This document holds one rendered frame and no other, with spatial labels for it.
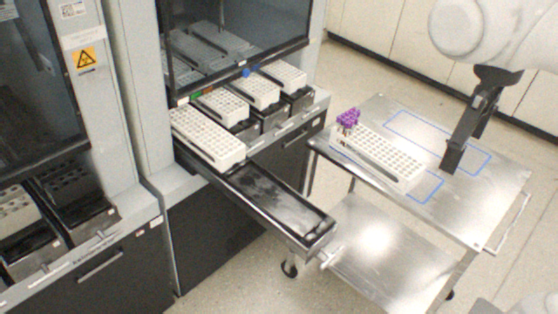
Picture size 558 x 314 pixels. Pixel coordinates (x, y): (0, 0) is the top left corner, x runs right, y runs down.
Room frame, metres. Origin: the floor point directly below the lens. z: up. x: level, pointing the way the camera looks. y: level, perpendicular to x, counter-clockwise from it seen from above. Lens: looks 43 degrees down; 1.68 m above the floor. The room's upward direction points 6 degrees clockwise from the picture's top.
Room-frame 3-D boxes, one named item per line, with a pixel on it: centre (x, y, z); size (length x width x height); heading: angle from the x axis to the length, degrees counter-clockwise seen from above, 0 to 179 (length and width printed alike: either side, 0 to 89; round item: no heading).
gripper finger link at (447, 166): (0.57, -0.32, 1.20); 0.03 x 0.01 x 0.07; 54
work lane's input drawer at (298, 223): (0.87, 0.10, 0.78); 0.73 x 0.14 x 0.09; 50
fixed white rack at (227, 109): (1.19, 0.25, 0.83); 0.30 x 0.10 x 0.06; 50
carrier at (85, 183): (0.70, 0.52, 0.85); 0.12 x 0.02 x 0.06; 141
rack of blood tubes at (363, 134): (0.96, -0.31, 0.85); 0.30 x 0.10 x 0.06; 47
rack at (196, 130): (0.98, 0.23, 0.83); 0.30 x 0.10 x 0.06; 50
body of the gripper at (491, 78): (0.62, -0.35, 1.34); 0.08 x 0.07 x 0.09; 144
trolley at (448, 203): (1.01, -0.47, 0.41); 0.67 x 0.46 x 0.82; 51
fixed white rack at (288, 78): (1.42, 0.05, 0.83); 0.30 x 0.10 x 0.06; 50
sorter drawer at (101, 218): (0.85, 0.71, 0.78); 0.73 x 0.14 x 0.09; 50
